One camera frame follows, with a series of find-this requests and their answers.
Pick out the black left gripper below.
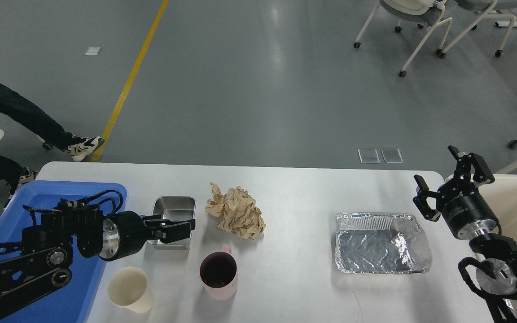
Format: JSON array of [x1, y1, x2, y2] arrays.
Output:
[[98, 211, 196, 262]]

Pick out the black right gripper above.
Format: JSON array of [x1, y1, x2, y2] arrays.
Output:
[[413, 145, 499, 240]]

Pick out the stainless steel rectangular container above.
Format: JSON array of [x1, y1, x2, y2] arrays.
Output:
[[147, 196, 196, 251]]

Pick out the pink mug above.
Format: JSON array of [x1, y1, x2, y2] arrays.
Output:
[[199, 244, 238, 301]]

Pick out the cream paper cup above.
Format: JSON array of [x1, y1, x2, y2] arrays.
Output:
[[107, 266, 154, 314]]

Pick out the aluminium foil tray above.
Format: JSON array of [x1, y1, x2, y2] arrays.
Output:
[[334, 212, 433, 275]]

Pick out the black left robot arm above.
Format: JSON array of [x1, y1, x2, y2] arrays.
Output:
[[0, 190, 196, 319]]

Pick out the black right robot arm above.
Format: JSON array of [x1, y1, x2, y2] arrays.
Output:
[[413, 145, 517, 323]]

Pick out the crumpled brown paper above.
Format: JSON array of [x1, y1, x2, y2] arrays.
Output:
[[205, 182, 266, 240]]

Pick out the blue plastic tray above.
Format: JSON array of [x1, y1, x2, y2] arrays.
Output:
[[0, 180, 127, 323]]

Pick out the white chair with grey seat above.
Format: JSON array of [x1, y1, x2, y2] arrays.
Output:
[[353, 0, 453, 78]]

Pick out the white chair right background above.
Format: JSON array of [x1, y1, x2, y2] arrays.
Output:
[[436, 0, 517, 59]]

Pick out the person in beige sweater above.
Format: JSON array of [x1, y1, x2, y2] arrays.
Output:
[[0, 63, 105, 198]]

